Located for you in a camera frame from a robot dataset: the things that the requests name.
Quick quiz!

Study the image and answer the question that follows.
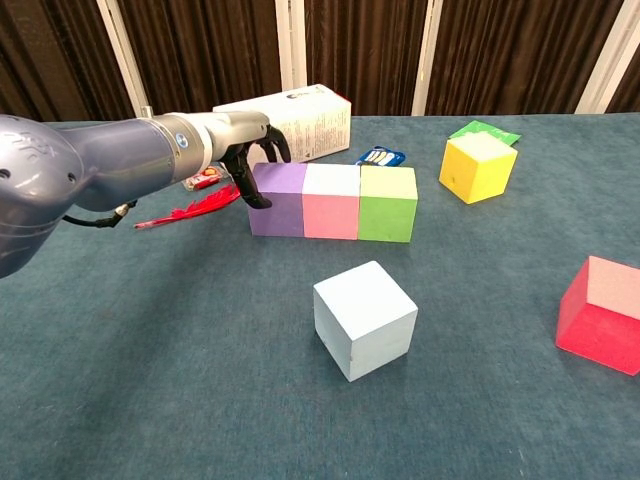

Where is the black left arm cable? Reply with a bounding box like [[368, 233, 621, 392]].
[[62, 199, 139, 230]]

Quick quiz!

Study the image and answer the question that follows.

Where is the red feather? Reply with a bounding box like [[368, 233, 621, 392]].
[[133, 183, 242, 231]]

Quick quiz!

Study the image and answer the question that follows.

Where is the red foam cube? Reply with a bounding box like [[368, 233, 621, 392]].
[[554, 255, 640, 377]]

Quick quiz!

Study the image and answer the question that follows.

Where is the white cardboard carton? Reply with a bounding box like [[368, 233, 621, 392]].
[[212, 83, 353, 166]]

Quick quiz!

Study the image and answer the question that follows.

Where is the purple foam cube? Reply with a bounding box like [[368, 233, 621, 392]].
[[248, 162, 308, 238]]

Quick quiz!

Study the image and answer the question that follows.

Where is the white frame pole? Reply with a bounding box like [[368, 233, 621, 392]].
[[574, 0, 640, 115], [411, 0, 444, 117], [96, 0, 154, 121], [274, 0, 308, 91]]

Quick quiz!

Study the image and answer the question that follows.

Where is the small red candy packet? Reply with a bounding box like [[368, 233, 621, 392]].
[[183, 167, 224, 192]]

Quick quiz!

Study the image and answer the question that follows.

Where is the blue cookie packet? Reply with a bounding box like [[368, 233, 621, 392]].
[[355, 145, 407, 169]]

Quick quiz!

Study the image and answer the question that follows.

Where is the yellow foam cube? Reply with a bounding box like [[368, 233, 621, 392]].
[[438, 132, 519, 206]]

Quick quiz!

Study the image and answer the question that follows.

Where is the green foam cube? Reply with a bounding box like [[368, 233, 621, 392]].
[[357, 166, 419, 244]]

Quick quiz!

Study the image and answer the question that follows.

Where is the dark brown curtain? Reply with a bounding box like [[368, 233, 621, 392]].
[[0, 0, 640, 126]]

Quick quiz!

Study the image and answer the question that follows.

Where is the light blue foam cube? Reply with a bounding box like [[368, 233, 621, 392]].
[[312, 259, 420, 384]]

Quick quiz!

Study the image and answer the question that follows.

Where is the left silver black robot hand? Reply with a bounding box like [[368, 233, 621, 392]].
[[207, 110, 292, 210]]

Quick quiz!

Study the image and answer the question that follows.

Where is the teal table cloth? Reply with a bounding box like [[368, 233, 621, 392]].
[[0, 112, 640, 480]]

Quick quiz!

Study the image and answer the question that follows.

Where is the pink foam cube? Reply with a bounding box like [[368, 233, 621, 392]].
[[301, 163, 362, 241]]

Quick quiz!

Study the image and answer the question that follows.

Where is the green sachet packet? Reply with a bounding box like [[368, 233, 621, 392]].
[[448, 119, 522, 147]]

